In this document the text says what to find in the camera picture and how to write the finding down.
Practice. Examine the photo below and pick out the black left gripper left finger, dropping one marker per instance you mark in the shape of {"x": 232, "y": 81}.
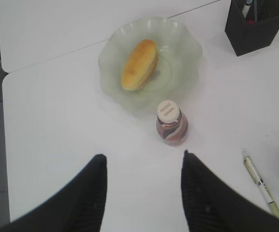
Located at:
{"x": 77, "y": 207}

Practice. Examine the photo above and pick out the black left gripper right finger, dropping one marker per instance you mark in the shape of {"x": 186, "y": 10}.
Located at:
{"x": 210, "y": 205}

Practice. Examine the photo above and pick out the beige white click pen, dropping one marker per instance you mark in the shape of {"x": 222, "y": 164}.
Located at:
{"x": 256, "y": 177}

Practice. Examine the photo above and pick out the brown Nescafe coffee bottle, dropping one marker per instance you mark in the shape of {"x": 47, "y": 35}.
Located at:
{"x": 171, "y": 124}

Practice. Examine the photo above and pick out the golden bread roll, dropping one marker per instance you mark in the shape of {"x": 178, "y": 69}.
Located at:
{"x": 140, "y": 65}

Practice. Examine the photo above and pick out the pink pencil sharpener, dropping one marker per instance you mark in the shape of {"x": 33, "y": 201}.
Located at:
{"x": 250, "y": 21}

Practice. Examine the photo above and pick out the blue clear pen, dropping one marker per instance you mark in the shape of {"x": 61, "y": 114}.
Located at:
{"x": 246, "y": 8}

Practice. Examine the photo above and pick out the translucent green wavy plate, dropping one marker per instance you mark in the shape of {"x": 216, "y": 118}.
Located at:
{"x": 176, "y": 72}

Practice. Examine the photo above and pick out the black mesh pen holder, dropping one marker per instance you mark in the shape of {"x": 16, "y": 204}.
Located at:
{"x": 246, "y": 38}

